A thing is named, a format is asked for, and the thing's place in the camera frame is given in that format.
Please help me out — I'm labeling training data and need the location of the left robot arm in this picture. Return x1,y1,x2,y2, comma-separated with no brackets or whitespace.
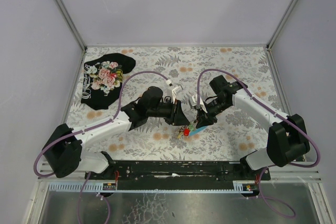
42,85,189,178

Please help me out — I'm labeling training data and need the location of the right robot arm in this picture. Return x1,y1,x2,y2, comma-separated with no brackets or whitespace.
195,75,310,170

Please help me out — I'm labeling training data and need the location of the black floral cloth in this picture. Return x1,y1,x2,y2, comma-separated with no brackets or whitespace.
81,53,136,110

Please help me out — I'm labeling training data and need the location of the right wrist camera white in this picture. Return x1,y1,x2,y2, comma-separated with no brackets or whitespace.
188,94,207,112

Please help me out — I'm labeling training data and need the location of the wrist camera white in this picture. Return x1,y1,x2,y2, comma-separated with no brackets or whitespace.
165,79,183,103
188,94,207,112

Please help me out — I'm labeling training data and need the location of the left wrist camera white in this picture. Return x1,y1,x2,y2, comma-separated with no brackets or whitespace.
165,79,183,103

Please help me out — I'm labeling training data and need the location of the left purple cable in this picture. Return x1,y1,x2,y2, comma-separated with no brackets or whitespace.
33,70,171,179

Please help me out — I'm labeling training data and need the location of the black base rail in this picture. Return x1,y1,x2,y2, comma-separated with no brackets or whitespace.
85,161,270,187

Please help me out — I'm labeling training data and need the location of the white cable duct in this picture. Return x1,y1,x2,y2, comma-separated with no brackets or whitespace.
48,182,257,194

